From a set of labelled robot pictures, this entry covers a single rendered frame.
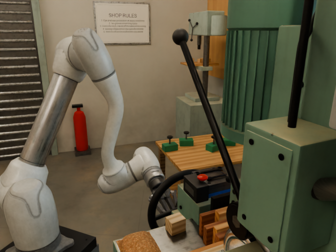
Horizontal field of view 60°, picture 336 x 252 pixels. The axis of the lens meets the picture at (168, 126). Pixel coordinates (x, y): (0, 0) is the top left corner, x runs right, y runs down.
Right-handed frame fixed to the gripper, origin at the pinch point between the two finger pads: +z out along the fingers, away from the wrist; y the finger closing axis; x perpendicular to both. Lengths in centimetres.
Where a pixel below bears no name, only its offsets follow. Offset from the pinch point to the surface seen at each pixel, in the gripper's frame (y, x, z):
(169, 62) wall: 112, 56, -246
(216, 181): 0.8, -36.5, 13.5
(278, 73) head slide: -6, -78, 26
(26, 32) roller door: -46, 24, -268
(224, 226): -4.9, -36.6, 27.0
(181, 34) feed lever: -14, -77, 5
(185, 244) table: -13.4, -30.2, 25.2
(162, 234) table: -17.3, -28.2, 19.9
